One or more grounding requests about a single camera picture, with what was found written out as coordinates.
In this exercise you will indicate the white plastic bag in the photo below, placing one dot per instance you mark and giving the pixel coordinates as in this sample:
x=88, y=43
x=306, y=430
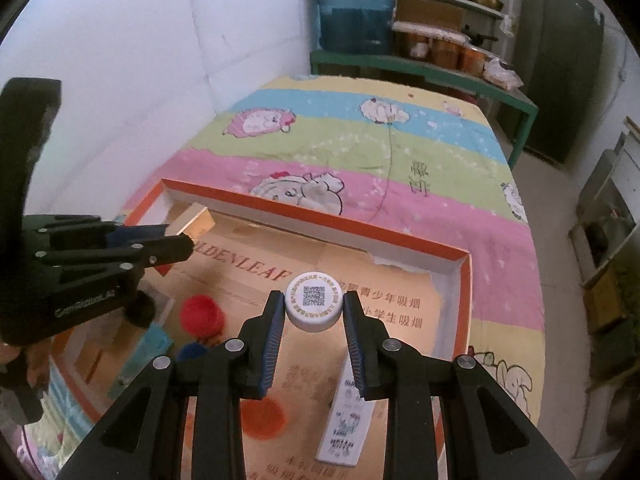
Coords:
x=502, y=74

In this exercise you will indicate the small gold box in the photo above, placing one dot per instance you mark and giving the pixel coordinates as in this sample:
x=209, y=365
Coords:
x=197, y=221

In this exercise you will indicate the black pan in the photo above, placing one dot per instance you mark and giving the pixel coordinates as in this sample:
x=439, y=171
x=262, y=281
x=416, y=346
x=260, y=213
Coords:
x=477, y=34

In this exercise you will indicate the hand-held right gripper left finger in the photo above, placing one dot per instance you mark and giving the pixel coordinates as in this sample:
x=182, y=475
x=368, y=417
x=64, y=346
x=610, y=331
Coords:
x=270, y=350

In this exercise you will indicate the blue water jug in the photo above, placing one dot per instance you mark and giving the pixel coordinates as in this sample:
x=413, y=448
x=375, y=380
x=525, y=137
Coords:
x=355, y=10

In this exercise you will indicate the shallow orange-rimmed cardboard tray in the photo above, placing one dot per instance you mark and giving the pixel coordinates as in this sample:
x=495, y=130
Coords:
x=410, y=300

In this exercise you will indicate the orange food jar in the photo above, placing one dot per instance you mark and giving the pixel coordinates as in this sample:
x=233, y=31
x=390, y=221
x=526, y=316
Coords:
x=420, y=45
x=471, y=60
x=445, y=52

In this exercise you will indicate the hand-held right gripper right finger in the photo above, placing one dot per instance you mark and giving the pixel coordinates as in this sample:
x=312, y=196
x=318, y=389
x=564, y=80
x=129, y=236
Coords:
x=356, y=355

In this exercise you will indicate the dark blue bottle cap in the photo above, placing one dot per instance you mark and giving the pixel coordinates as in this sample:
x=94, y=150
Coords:
x=192, y=351

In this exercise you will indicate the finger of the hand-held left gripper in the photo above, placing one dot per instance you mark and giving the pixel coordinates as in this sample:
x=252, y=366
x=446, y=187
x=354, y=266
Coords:
x=160, y=252
x=125, y=234

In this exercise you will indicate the plain orange bottle cap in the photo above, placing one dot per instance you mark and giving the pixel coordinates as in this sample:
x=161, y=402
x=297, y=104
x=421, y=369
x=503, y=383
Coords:
x=263, y=417

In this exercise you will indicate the person's left hand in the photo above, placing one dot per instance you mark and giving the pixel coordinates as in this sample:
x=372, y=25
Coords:
x=32, y=362

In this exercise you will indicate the brown cardboard box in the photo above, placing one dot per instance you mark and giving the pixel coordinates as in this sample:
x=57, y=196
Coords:
x=427, y=12

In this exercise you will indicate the white bottle cap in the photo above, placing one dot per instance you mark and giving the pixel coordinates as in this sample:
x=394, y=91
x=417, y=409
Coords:
x=314, y=302

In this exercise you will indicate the light blue packet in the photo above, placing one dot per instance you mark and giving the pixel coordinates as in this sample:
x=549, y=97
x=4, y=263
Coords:
x=150, y=350

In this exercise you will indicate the green bench table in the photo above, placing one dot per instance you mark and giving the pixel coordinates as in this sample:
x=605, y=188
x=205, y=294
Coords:
x=400, y=65

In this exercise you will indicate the white printed rectangular box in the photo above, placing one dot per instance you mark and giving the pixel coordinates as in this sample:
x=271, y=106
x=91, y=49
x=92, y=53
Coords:
x=345, y=422

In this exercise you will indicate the dark green fridge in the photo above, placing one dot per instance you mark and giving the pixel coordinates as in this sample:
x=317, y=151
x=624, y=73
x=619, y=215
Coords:
x=555, y=70

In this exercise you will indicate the grey kitchen counter cabinet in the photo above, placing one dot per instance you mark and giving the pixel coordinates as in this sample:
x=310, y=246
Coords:
x=610, y=240

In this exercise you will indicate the red bottle cap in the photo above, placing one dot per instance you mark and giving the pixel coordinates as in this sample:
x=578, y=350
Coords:
x=201, y=315

